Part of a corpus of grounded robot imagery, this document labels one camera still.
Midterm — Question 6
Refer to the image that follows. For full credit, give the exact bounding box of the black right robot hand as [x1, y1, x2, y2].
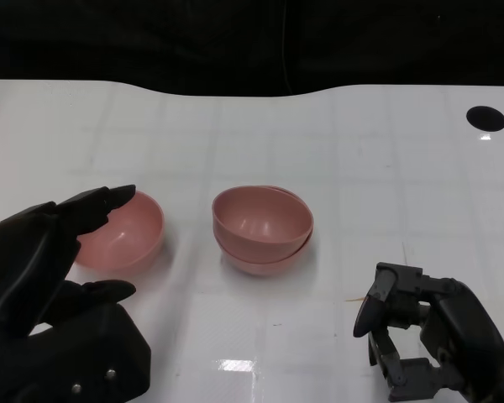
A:
[352, 261, 504, 403]

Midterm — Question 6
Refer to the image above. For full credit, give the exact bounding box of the black round table grommet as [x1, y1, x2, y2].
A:
[465, 106, 504, 133]

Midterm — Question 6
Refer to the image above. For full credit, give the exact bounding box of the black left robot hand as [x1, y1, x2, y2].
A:
[0, 183, 153, 403]

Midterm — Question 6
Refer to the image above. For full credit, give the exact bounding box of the black backdrop curtain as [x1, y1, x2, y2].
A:
[0, 0, 504, 97]

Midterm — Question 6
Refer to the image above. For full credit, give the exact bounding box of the pink plastic bowl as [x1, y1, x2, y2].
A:
[211, 186, 315, 254]
[213, 183, 315, 277]
[72, 190, 166, 278]

